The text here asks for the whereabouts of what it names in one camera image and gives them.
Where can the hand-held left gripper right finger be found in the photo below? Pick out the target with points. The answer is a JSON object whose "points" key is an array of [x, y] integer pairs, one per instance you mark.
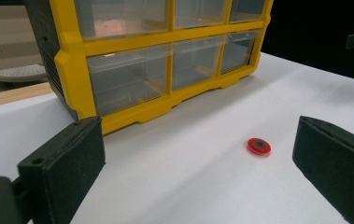
{"points": [[336, 161]]}

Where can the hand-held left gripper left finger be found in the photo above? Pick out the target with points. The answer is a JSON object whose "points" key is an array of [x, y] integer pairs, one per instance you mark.
{"points": [[62, 165]]}

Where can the red washer with grey centre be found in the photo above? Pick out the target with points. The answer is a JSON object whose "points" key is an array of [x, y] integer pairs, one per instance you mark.
{"points": [[258, 146]]}

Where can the yellow and black drawer cabinet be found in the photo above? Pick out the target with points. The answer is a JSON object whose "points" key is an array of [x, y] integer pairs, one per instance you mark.
{"points": [[72, 71]]}

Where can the grey perforated round stool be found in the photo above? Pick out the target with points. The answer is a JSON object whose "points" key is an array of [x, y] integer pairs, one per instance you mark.
{"points": [[19, 74]]}

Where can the rows of clear plastic drawers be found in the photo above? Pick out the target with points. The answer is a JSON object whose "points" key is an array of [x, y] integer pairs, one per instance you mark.
{"points": [[128, 77]]}

